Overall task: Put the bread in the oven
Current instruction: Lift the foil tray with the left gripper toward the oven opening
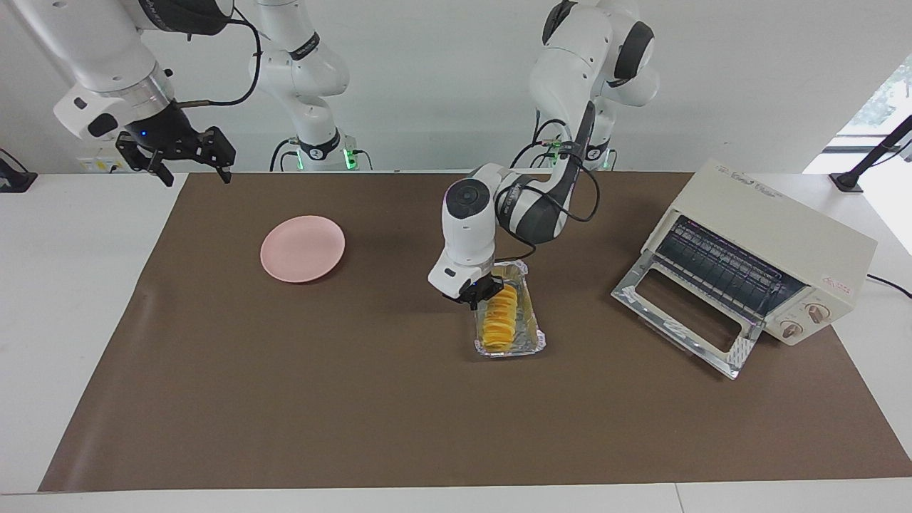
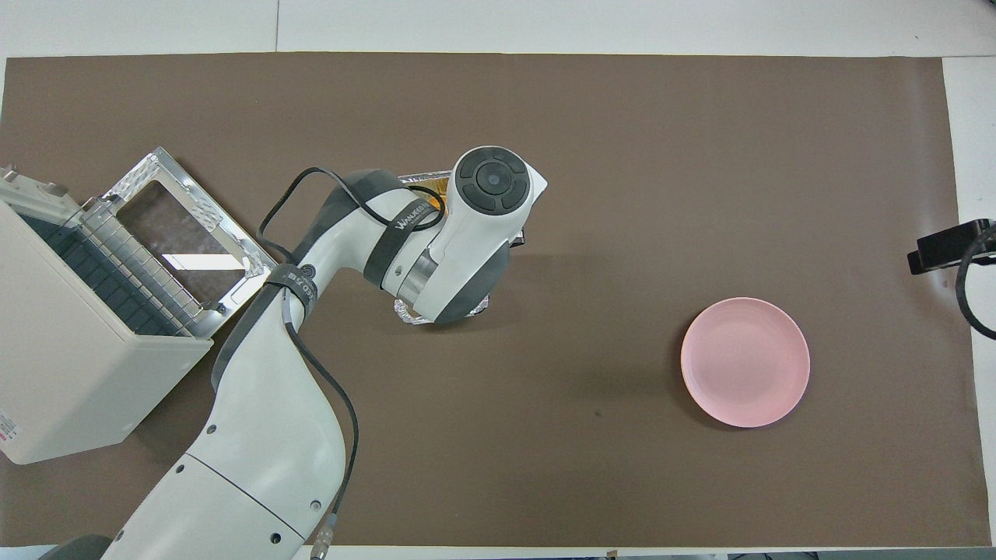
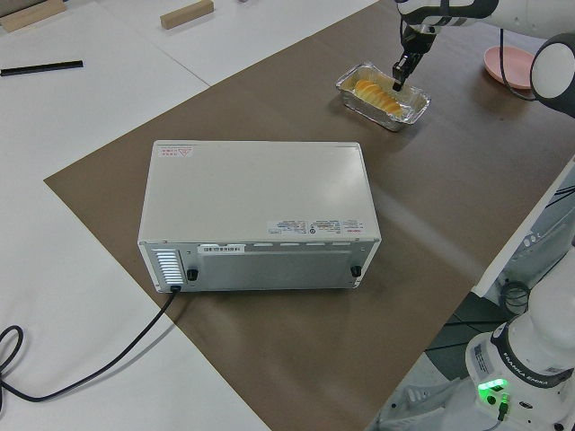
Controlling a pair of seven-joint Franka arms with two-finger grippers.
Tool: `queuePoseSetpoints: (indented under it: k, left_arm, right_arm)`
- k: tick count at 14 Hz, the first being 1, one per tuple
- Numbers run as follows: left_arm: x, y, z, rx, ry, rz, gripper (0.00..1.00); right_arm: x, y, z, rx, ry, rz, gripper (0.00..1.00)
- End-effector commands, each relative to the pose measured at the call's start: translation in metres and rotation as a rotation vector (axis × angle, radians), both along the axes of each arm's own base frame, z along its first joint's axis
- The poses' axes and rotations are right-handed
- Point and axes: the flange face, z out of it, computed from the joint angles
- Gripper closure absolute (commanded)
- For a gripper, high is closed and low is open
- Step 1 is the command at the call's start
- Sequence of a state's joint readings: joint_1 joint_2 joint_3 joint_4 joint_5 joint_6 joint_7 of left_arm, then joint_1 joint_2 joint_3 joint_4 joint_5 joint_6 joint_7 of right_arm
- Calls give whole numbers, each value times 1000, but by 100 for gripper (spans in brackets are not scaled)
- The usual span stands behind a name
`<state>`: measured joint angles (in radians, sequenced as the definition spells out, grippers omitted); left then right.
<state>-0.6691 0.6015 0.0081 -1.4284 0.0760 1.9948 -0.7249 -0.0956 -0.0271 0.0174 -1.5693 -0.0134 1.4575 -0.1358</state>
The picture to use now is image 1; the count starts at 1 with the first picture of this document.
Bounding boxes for aluminium foil tray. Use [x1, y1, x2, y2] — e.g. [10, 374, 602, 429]
[474, 260, 547, 358]

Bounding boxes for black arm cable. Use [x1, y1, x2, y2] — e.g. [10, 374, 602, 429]
[492, 118, 603, 266]
[175, 18, 263, 106]

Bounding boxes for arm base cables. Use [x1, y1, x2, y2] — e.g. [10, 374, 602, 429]
[269, 138, 300, 172]
[509, 118, 571, 170]

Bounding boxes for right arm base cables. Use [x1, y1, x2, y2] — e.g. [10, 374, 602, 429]
[269, 138, 300, 172]

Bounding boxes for black oven power cable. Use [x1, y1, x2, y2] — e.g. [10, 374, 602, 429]
[866, 274, 912, 299]

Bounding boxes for wire oven rack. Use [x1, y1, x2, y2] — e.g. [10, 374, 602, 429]
[655, 216, 806, 318]

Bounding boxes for round pink plate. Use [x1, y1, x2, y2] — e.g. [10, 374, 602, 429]
[259, 215, 346, 284]

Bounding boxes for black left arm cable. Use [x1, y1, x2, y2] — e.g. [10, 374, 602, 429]
[492, 118, 603, 266]

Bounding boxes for sliced golden bread loaf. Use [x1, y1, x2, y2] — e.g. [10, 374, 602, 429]
[482, 285, 519, 351]

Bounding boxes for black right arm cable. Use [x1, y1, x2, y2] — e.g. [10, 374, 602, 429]
[175, 18, 263, 106]

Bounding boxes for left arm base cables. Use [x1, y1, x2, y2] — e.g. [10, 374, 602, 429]
[509, 118, 571, 170]

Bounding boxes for brown table mat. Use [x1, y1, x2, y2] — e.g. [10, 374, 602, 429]
[38, 171, 912, 492]

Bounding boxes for small black table clamp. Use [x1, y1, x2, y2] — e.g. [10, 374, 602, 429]
[0, 148, 38, 193]

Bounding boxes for cream toaster oven body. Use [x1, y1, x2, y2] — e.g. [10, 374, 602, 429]
[641, 160, 879, 347]

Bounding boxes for black angled stand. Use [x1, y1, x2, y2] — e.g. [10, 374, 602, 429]
[830, 114, 912, 193]

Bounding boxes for white wall power outlet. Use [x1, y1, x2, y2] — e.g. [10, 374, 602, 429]
[77, 153, 129, 174]

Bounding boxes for glass oven door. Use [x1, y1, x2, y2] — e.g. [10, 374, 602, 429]
[611, 251, 765, 380]

